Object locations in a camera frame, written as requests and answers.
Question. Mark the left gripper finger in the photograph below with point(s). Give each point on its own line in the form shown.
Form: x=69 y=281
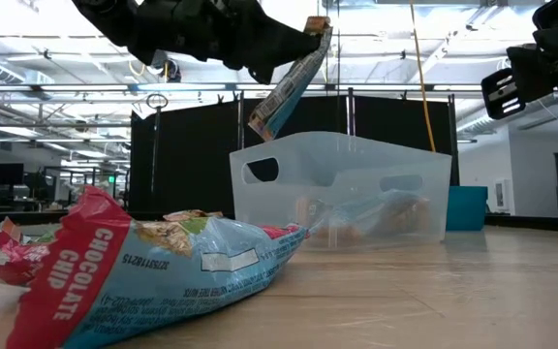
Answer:
x=284 y=51

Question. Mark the orange-ended granola bar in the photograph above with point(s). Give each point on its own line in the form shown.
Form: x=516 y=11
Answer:
x=288 y=92

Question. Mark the blue granola bar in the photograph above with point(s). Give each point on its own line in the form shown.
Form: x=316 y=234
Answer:
x=395 y=213

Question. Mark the chocolate chip granola bar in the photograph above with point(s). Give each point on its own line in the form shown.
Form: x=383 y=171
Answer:
x=163 y=286
x=192 y=214

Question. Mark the black partition curtain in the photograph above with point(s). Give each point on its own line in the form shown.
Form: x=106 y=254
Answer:
x=187 y=160

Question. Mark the teal plastic bin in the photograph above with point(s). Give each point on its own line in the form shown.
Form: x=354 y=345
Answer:
x=468 y=208

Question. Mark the black monitor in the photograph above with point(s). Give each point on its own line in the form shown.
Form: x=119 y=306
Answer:
x=7 y=174

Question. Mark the white wall panel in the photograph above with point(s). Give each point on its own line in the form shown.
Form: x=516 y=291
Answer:
x=502 y=194

